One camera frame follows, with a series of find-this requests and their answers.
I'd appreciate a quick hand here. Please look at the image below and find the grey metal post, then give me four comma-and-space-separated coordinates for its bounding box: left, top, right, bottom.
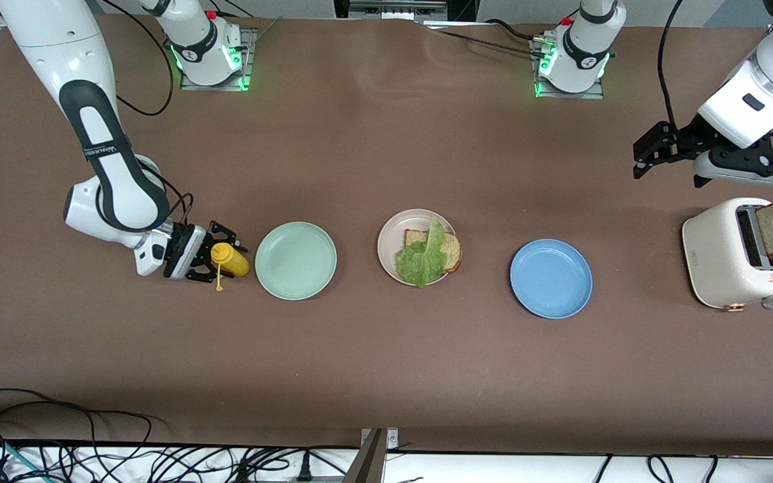
343, 428, 387, 483

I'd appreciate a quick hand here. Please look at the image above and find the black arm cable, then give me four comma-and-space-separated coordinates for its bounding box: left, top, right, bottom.
98, 0, 194, 229
657, 0, 686, 131

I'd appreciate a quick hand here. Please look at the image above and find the small metal corner bracket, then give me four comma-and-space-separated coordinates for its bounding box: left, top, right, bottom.
360, 427, 400, 451

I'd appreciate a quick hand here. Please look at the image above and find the blue plate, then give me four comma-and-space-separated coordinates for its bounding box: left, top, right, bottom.
509, 239, 593, 319

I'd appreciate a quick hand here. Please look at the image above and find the cream white toaster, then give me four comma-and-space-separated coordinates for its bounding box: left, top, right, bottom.
682, 197, 773, 311

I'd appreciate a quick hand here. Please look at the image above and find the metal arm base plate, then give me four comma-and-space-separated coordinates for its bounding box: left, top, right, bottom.
531, 37, 605, 100
180, 27, 258, 92

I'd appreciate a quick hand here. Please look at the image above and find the black looping floor cable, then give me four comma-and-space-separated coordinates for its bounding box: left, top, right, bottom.
0, 388, 154, 447

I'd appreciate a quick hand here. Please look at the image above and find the beige plate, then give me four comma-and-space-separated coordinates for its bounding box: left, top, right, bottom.
377, 209, 459, 286

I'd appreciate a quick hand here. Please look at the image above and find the black base power cable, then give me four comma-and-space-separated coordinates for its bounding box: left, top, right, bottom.
420, 19, 543, 58

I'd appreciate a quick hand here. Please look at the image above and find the teal cable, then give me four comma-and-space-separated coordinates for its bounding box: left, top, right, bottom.
0, 436, 48, 483

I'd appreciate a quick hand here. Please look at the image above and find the black equipment frame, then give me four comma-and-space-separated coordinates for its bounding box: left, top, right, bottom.
333, 0, 480, 22

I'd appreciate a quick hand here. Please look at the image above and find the green lettuce leaf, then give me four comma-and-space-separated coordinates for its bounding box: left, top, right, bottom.
395, 216, 449, 288

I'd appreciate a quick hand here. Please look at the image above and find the yellow mustard squeeze bottle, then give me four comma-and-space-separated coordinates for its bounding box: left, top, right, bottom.
209, 241, 251, 292

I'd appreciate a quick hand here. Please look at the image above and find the pale green plate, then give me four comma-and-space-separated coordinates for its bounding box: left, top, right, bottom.
255, 221, 338, 301

